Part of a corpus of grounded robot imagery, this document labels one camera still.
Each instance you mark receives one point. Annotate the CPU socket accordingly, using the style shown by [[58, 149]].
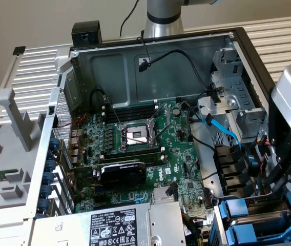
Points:
[[135, 133]]

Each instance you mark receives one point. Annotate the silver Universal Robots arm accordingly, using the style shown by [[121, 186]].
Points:
[[166, 25]]

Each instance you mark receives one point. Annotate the white label tag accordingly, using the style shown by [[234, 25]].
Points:
[[209, 217]]

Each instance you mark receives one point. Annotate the silver power supply unit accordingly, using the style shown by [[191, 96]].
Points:
[[66, 225]]

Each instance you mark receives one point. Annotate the empty blue disk carrier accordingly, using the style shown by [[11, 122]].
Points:
[[239, 233]]

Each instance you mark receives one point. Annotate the silver coin cell battery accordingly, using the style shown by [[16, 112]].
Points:
[[177, 111]]

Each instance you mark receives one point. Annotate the silver optical drive bay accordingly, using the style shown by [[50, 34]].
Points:
[[237, 87]]

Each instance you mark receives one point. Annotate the black graphics card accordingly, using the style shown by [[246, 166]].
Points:
[[122, 176]]

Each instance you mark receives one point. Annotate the green Dell motherboard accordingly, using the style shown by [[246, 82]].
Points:
[[176, 143]]

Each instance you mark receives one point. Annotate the grey plastic parts rack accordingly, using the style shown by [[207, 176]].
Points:
[[9, 143]]

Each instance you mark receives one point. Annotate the metal socket cover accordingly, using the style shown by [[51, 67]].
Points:
[[166, 112]]

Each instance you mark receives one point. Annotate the black plastic bracket box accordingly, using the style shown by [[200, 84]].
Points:
[[86, 30]]

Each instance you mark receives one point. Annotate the open metal PC case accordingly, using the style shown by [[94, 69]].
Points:
[[109, 77]]

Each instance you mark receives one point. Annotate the thin metal locking lever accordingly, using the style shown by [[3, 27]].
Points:
[[114, 114], [137, 140]]

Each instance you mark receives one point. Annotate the silver finned heatsink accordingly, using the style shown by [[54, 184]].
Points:
[[159, 195]]

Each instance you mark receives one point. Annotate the black RAM slot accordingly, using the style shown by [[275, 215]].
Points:
[[150, 162], [135, 109], [135, 115]]

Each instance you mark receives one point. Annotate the hard drive in blue caddy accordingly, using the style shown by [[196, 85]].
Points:
[[258, 194]]

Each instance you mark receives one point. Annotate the blue expansion card retainer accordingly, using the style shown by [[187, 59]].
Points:
[[48, 166]]

